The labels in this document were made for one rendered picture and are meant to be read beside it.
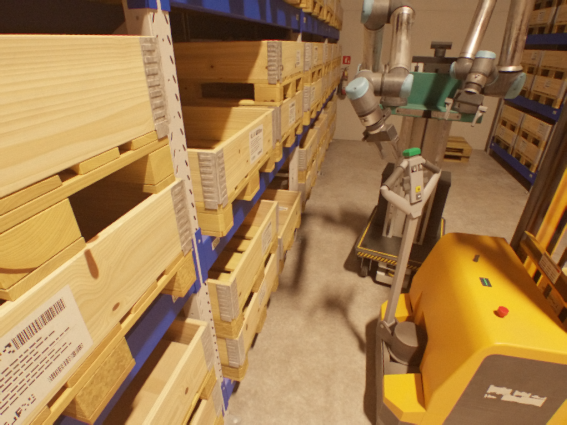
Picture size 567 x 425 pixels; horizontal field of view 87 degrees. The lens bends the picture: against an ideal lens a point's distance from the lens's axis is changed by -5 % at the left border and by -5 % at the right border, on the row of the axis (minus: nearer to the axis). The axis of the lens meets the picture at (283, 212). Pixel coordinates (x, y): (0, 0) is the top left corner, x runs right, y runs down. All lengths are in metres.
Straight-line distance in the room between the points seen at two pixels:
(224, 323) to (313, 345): 0.97
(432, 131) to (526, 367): 1.67
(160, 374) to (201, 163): 0.72
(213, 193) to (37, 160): 0.67
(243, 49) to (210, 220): 1.06
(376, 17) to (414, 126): 1.02
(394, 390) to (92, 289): 1.51
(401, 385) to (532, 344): 0.66
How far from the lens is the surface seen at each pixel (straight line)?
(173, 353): 1.26
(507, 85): 2.25
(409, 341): 1.91
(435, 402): 1.71
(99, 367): 0.77
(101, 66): 0.68
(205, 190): 1.14
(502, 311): 1.52
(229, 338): 1.59
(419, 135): 2.61
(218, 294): 1.40
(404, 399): 1.81
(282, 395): 2.13
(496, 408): 1.76
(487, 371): 1.55
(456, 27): 7.00
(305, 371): 2.22
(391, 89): 1.37
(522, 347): 1.48
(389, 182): 1.41
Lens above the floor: 1.84
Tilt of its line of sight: 29 degrees down
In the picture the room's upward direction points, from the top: straight up
